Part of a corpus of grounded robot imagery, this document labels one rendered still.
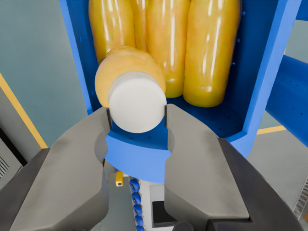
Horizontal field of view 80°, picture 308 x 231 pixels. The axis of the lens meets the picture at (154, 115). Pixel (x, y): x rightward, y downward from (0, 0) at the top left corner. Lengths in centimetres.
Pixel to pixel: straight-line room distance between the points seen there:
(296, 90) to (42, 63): 153
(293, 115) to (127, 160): 78
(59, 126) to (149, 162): 164
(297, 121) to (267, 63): 71
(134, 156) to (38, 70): 146
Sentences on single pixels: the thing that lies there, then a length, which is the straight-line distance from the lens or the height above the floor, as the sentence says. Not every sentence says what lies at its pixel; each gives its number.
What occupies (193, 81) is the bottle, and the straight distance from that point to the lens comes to 29.
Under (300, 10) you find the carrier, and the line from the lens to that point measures 76.
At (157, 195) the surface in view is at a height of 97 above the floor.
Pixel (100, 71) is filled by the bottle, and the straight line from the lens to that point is 17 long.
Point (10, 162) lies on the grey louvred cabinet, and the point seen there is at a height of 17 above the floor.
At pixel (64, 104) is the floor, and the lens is 169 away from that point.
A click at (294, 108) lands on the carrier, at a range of 94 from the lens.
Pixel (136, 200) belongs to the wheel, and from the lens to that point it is 73.
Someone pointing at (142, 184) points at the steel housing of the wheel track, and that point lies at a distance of 75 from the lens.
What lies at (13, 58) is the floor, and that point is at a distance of 169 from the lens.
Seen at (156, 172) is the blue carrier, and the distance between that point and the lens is 24.
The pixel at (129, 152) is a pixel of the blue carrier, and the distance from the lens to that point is 23.
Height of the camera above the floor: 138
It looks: 58 degrees down
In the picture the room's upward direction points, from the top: 173 degrees clockwise
